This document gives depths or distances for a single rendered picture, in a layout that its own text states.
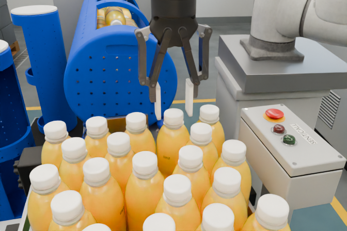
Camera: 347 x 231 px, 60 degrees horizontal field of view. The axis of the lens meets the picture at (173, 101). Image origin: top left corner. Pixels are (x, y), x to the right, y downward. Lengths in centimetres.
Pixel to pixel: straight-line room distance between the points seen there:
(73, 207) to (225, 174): 21
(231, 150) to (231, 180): 7
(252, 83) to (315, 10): 27
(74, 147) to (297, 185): 37
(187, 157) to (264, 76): 54
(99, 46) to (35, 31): 139
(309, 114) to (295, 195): 61
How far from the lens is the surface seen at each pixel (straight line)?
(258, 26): 106
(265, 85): 98
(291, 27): 102
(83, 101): 79
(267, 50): 107
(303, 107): 112
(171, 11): 49
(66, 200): 44
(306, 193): 58
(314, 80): 104
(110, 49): 74
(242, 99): 100
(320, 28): 99
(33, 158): 73
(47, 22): 211
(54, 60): 217
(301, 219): 201
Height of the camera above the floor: 141
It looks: 28 degrees down
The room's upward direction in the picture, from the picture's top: straight up
